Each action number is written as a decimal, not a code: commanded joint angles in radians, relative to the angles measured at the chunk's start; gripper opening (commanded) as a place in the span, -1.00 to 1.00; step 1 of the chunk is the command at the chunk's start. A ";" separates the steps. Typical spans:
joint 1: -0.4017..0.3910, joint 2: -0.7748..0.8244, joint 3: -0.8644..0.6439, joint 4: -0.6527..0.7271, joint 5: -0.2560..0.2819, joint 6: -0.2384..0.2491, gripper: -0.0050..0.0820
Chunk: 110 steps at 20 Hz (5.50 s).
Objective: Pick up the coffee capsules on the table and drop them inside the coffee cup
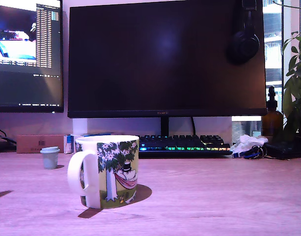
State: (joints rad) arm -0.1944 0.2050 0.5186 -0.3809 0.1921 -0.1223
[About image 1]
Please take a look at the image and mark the pale blue coffee capsule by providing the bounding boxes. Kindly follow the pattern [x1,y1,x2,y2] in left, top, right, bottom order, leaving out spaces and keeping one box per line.
[40,146,60,170]

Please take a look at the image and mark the black keyboard with rainbow backlight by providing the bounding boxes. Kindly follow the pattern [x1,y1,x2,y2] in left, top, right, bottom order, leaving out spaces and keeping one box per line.
[137,134,233,158]

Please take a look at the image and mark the small white and blue box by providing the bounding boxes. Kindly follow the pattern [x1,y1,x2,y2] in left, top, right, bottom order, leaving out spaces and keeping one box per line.
[71,132,114,139]
[63,134,75,154]

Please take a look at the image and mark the large black dark monitor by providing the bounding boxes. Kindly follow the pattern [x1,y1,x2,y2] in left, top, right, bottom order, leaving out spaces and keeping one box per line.
[67,0,268,137]

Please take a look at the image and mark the white mug with cartoon print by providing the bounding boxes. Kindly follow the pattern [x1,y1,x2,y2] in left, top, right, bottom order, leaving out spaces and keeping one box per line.
[67,134,140,209]

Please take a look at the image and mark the crumpled white tissue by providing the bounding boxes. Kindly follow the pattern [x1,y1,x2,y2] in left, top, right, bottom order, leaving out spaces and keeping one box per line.
[230,134,269,152]

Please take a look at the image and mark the black headphones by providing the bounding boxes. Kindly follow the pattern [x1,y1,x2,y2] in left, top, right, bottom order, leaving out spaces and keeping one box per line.
[225,0,261,66]

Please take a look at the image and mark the amber glass pump bottle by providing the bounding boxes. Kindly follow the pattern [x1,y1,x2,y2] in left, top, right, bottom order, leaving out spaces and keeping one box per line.
[261,85,284,137]

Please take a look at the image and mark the black monitor with lit screen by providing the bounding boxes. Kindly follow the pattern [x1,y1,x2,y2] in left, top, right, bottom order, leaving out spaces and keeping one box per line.
[0,0,64,114]

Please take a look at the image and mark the brown cardboard box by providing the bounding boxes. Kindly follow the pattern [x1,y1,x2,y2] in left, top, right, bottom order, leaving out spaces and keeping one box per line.
[16,134,65,154]

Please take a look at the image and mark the green houseplant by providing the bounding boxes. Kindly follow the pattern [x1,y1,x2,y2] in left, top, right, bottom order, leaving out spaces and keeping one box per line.
[280,30,301,142]

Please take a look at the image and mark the white upright post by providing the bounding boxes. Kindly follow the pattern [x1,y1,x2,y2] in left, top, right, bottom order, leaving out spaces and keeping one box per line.
[72,118,88,136]

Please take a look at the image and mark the keyring with blue strap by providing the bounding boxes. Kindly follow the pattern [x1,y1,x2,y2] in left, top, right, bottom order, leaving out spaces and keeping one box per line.
[231,145,268,160]

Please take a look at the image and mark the black window frame bar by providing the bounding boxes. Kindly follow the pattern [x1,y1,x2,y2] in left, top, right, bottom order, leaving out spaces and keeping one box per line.
[280,0,285,89]

